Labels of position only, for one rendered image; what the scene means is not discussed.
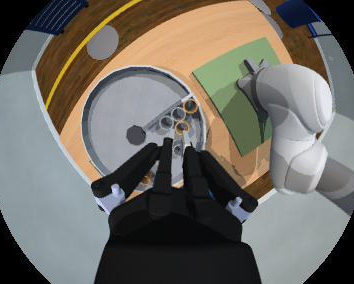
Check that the grey metal bushing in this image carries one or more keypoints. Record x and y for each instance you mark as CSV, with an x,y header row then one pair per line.
x,y
178,119
165,127
175,151

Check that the bronze bushing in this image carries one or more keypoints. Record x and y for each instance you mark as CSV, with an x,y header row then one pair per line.
x,y
180,131
194,109
147,178

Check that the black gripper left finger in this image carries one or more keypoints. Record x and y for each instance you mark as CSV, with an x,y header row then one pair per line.
x,y
110,191

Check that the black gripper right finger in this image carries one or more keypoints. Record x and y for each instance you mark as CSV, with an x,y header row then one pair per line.
x,y
223,187

